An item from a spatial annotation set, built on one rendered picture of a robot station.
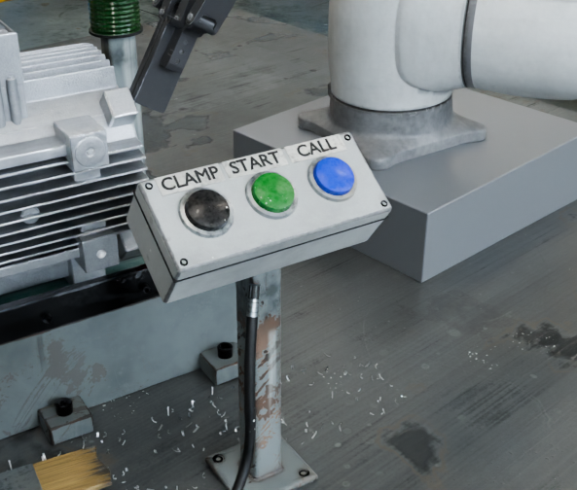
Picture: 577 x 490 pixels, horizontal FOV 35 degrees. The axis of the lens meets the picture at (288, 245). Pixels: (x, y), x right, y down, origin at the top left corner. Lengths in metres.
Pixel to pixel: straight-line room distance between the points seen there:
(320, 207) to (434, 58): 0.47
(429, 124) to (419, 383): 0.37
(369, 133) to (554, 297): 0.29
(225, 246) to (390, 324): 0.40
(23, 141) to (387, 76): 0.50
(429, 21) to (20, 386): 0.58
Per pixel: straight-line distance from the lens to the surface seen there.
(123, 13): 1.11
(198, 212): 0.59
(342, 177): 0.64
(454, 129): 1.16
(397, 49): 1.08
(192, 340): 0.88
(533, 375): 0.92
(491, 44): 1.05
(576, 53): 1.04
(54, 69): 0.76
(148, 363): 0.87
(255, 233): 0.60
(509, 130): 1.22
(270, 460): 0.77
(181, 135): 1.43
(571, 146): 1.21
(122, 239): 0.79
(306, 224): 0.62
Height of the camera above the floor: 1.34
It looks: 29 degrees down
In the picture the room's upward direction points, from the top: straight up
